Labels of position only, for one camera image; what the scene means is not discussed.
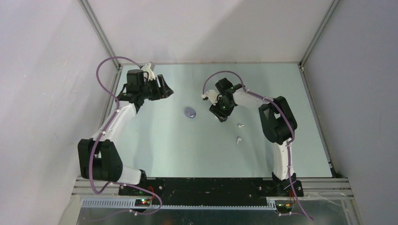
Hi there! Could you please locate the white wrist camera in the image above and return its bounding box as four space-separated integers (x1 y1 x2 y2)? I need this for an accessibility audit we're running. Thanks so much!
201 90 222 105
140 61 156 81

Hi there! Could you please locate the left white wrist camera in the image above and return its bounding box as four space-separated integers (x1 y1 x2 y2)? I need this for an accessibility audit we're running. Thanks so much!
140 61 156 81

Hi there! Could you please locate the purple earbud charging case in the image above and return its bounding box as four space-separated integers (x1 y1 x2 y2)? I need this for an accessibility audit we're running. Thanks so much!
184 107 197 119

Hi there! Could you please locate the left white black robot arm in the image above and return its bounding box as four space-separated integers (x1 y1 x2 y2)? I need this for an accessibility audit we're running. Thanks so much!
77 68 174 195

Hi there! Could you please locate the aluminium frame rail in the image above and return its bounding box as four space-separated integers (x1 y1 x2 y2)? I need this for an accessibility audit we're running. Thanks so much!
72 178 361 225

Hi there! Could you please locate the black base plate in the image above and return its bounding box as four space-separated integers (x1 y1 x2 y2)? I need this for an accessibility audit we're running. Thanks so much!
118 178 304 207

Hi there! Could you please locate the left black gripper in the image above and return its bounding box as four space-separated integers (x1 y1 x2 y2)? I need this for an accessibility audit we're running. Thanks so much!
139 75 173 101

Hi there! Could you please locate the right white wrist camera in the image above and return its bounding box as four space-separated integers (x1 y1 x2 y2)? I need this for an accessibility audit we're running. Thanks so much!
201 90 222 105

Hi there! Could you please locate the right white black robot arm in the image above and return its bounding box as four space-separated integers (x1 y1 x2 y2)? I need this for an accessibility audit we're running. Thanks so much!
201 78 298 196

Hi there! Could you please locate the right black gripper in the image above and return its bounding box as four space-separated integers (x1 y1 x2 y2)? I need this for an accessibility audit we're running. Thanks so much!
209 96 235 122

